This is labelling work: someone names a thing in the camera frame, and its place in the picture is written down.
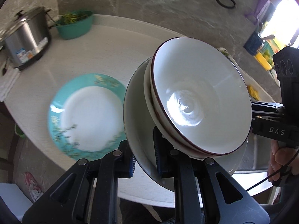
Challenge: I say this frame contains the white medium bowl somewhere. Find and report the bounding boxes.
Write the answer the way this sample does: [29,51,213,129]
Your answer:
[143,57,211,159]

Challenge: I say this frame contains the teal floral deep plate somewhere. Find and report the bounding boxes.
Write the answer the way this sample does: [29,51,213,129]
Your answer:
[48,73,126,161]

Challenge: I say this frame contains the red floral small bowl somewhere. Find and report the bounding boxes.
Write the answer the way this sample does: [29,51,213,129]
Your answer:
[150,37,252,156]

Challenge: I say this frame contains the person's right hand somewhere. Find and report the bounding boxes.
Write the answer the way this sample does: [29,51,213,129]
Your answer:
[267,140,299,176]

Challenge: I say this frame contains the large white bowl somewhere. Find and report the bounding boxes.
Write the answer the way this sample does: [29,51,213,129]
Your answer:
[123,57,248,192]

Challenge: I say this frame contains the stainless steel sink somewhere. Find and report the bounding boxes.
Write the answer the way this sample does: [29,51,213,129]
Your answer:
[233,133,273,204]

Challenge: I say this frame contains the teal basin with greens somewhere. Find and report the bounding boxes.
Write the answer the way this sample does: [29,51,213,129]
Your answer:
[54,10,94,39]

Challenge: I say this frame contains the stainless steel rice cooker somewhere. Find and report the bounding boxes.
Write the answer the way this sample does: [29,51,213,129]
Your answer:
[1,7,52,70]

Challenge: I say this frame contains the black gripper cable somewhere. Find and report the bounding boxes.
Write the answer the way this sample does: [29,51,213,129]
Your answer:
[245,149,299,192]

